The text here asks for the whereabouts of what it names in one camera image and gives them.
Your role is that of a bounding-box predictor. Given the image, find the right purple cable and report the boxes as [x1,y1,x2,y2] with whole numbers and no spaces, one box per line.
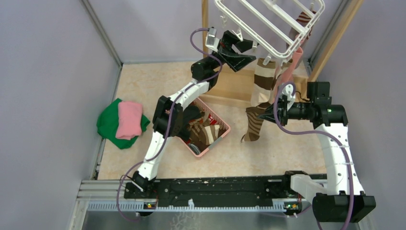
[273,81,354,230]

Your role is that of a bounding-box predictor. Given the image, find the striped socks in basket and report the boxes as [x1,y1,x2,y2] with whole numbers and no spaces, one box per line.
[187,118,226,151]

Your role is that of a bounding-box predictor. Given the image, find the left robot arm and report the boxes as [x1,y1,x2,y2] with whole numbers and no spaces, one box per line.
[131,27,256,198]

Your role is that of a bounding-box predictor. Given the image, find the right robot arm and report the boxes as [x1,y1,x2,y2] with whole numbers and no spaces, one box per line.
[259,82,376,225]

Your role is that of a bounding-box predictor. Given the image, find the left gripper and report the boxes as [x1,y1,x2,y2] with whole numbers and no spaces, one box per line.
[204,31,258,72]

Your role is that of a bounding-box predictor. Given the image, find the purple cable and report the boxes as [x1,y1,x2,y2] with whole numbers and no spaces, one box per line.
[116,28,223,222]
[273,81,354,230]

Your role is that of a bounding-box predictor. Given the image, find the white clip hanger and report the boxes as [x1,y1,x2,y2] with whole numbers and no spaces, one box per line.
[214,0,326,62]

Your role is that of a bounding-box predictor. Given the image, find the green cloth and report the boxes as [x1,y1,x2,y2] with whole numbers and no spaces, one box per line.
[96,98,150,150]

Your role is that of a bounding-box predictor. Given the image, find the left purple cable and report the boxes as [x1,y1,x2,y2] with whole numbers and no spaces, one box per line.
[116,28,223,222]

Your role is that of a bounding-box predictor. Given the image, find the pink folded cloth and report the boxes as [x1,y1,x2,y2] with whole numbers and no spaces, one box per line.
[115,101,143,140]

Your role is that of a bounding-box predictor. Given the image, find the pink sock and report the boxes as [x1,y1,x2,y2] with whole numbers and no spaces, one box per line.
[274,47,303,91]

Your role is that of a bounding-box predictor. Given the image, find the wooden rack stand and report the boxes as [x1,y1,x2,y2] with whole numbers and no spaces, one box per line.
[200,0,363,108]

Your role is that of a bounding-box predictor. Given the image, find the maroon striped sock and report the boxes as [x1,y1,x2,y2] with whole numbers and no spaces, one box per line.
[289,10,317,48]

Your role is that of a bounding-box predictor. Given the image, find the cream brown wide-striped sock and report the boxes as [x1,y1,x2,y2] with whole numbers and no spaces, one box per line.
[250,58,282,106]

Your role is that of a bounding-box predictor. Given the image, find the tan brown striped sock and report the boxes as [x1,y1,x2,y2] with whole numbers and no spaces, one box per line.
[240,103,271,142]

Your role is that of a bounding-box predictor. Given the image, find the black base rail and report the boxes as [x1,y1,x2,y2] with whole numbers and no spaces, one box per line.
[124,175,309,216]

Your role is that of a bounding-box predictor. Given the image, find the pink plastic basket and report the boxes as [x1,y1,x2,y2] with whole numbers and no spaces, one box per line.
[177,98,230,157]

